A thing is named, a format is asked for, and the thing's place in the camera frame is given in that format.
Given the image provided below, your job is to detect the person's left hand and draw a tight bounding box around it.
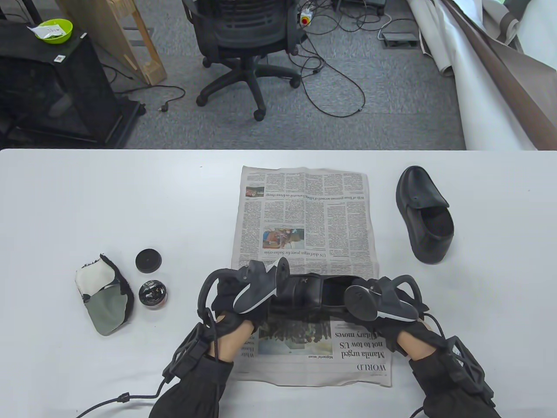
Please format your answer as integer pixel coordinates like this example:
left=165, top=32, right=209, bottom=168
left=210, top=274, right=280, bottom=338

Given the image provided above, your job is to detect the person's right hand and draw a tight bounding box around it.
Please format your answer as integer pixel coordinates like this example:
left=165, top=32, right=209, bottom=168
left=347, top=316, right=449, bottom=357

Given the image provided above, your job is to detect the black leather shoe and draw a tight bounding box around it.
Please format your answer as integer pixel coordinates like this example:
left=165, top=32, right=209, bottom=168
left=396, top=165, right=456, bottom=265
left=270, top=273, right=383, bottom=325

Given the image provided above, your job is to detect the black shoe polish jar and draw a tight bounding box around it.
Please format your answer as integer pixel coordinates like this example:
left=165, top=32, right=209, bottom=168
left=138, top=280, right=168, bottom=310

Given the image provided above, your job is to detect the black round polish lid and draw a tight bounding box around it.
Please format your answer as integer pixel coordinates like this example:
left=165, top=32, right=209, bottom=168
left=135, top=249, right=162, bottom=274

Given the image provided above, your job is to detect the newspaper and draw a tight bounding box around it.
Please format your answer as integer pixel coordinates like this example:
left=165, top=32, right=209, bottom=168
left=231, top=165, right=392, bottom=388

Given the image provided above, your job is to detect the grey white polishing mitt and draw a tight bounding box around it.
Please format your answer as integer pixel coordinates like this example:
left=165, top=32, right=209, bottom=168
left=75, top=254, right=134, bottom=337

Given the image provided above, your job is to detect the person's right forearm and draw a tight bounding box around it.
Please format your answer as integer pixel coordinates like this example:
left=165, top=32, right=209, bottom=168
left=398, top=329, right=501, bottom=418

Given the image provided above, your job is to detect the person's left forearm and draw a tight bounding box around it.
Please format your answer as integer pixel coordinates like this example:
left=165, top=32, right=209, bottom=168
left=149, top=324, right=258, bottom=418

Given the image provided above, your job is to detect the grey left hand controller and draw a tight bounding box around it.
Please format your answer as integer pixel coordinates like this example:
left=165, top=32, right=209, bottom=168
left=198, top=257, right=291, bottom=320

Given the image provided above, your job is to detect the grey hand controller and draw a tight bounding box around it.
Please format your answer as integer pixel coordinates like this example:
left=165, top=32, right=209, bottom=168
left=344, top=274, right=429, bottom=323
left=198, top=257, right=291, bottom=320

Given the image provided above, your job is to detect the grey right hand controller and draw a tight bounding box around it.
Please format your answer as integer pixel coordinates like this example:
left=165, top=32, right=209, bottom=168
left=344, top=274, right=429, bottom=323

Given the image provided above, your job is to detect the white rolled sheet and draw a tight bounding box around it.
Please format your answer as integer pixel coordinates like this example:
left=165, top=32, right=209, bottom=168
left=407, top=0, right=540, bottom=151

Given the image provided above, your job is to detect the brown sheet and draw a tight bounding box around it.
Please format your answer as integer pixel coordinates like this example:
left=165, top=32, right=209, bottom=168
left=440, top=0, right=557, bottom=151

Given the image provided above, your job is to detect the black office chair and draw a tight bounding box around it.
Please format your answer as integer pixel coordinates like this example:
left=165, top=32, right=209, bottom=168
left=182, top=0, right=309, bottom=121

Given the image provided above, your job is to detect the black cabinet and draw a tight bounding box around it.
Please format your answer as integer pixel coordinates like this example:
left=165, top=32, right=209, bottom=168
left=0, top=21, right=146, bottom=149

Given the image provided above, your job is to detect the grey fabric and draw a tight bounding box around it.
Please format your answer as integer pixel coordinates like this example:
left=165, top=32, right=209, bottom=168
left=479, top=0, right=534, bottom=53

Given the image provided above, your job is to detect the white fabric sheet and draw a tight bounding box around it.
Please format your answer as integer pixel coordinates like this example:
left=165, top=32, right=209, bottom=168
left=516, top=0, right=557, bottom=72

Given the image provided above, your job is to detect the black floor box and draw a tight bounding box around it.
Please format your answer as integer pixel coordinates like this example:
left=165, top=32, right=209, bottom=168
left=333, top=0, right=386, bottom=13

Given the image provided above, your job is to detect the green bowl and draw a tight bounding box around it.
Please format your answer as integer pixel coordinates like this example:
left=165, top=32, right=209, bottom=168
left=35, top=19, right=74, bottom=44

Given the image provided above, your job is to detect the white packet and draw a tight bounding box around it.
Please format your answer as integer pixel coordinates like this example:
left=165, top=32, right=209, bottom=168
left=27, top=24, right=64, bottom=40

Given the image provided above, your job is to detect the black metal leg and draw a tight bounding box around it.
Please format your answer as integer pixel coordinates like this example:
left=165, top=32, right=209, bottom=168
left=20, top=0, right=44, bottom=24

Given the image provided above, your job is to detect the black right wrist mount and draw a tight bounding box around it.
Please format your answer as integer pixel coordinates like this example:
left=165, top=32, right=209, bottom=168
left=444, top=335, right=494, bottom=401

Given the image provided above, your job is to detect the black wrist mount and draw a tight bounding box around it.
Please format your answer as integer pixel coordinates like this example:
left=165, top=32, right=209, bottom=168
left=444, top=335, right=494, bottom=401
left=162, top=322, right=214, bottom=384

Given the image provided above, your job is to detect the black left wrist mount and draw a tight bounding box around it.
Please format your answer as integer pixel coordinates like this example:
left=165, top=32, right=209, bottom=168
left=162, top=322, right=214, bottom=384

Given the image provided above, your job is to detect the black looped floor cable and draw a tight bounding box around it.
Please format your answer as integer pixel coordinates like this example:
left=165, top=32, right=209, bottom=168
left=300, top=26, right=366, bottom=118

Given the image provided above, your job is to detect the black cable with plug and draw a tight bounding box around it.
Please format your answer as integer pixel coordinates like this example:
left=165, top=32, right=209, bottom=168
left=114, top=85, right=186, bottom=112

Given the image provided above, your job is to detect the wooden frame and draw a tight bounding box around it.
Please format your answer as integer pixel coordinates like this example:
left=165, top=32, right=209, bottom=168
left=56, top=0, right=168, bottom=86

